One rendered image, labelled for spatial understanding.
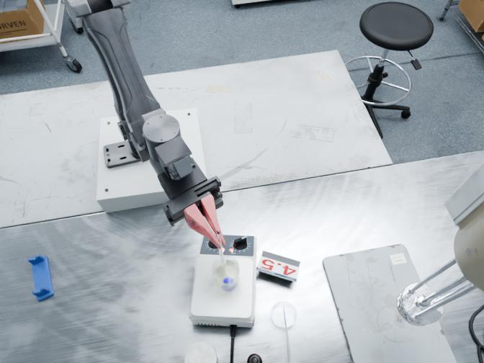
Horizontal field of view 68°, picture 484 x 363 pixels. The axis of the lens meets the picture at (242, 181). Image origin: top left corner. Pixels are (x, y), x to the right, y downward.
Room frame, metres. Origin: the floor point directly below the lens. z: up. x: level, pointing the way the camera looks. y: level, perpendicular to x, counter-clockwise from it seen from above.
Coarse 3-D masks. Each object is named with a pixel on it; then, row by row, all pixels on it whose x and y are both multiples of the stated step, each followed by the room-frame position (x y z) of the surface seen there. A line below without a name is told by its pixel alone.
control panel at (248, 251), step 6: (204, 240) 0.32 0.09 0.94; (228, 240) 0.32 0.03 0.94; (252, 240) 0.32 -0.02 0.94; (204, 246) 0.30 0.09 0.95; (228, 246) 0.30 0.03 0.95; (252, 246) 0.30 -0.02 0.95; (204, 252) 0.28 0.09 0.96; (210, 252) 0.28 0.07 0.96; (216, 252) 0.28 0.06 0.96; (228, 252) 0.28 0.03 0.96; (234, 252) 0.28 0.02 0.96; (240, 252) 0.28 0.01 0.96; (246, 252) 0.28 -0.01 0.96; (252, 252) 0.28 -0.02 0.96
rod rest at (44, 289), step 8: (40, 256) 0.30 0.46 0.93; (32, 264) 0.29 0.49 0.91; (40, 264) 0.29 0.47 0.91; (48, 264) 0.29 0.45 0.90; (40, 272) 0.27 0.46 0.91; (48, 272) 0.27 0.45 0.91; (40, 280) 0.25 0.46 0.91; (48, 280) 0.25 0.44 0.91; (40, 288) 0.23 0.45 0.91; (48, 288) 0.23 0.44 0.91; (40, 296) 0.21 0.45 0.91; (48, 296) 0.21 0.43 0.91
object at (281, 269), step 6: (264, 264) 0.26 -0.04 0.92; (270, 264) 0.27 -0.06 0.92; (276, 264) 0.27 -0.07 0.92; (282, 264) 0.27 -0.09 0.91; (270, 270) 0.25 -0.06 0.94; (276, 270) 0.25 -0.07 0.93; (282, 270) 0.25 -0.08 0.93; (288, 270) 0.25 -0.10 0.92; (294, 270) 0.25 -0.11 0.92; (288, 276) 0.23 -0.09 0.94; (294, 276) 0.23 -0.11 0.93
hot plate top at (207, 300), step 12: (204, 264) 0.25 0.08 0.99; (240, 264) 0.24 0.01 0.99; (252, 264) 0.24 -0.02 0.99; (204, 276) 0.22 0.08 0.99; (240, 276) 0.22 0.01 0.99; (252, 276) 0.22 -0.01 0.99; (204, 288) 0.20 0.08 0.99; (216, 288) 0.20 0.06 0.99; (240, 288) 0.20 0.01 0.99; (252, 288) 0.20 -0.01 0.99; (192, 300) 0.18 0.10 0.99; (204, 300) 0.17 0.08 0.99; (216, 300) 0.17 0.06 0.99; (228, 300) 0.17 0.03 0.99; (240, 300) 0.17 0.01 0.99; (252, 300) 0.17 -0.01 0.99; (192, 312) 0.15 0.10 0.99; (204, 312) 0.15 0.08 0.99; (216, 312) 0.15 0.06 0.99; (228, 312) 0.15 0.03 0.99; (240, 312) 0.15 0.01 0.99
